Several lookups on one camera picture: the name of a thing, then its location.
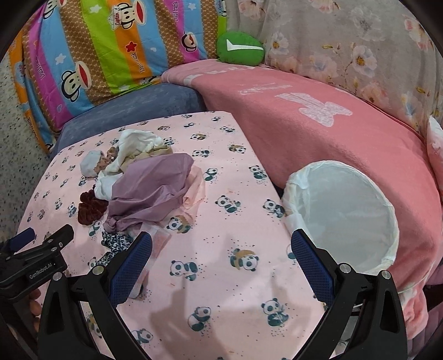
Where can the brown pink scrunchie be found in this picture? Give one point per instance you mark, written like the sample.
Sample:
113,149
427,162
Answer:
106,159

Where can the white sock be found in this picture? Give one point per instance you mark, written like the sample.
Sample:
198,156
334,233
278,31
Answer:
89,164

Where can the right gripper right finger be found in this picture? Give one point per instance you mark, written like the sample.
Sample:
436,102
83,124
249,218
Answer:
336,287

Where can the blue-grey cushion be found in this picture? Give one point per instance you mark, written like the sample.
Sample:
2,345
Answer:
151,102

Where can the dark red scrunchie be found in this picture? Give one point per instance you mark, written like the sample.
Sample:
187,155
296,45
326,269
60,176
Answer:
90,208

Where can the striped monkey cartoon pillow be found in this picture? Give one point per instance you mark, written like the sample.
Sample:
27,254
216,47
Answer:
71,55

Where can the black white patterned cloth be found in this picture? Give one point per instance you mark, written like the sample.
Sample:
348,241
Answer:
115,243

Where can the white crumpled cloth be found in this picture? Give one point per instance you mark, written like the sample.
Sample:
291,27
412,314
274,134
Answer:
129,142

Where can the green checkmark plush cushion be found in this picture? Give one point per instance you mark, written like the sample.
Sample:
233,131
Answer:
239,48

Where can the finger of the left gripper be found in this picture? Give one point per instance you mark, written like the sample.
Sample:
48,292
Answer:
20,240
58,241

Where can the beige knotted stocking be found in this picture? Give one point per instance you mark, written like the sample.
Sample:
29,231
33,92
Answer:
139,155

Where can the small pink patterned pillow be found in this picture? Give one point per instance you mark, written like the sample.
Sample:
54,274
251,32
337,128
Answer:
434,147

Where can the person's left hand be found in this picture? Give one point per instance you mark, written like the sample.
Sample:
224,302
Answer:
35,308

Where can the purple cloth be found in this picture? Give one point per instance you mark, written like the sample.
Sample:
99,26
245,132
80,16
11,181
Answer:
148,191

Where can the pink tissue sheet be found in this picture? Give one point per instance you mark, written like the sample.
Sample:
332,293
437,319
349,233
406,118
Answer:
194,193

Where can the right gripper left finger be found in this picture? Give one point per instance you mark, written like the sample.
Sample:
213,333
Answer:
106,287

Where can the pink panda print sheet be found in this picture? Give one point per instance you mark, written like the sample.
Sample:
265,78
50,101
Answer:
223,286

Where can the pink fleece blanket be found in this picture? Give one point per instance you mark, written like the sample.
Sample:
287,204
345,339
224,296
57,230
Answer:
291,121

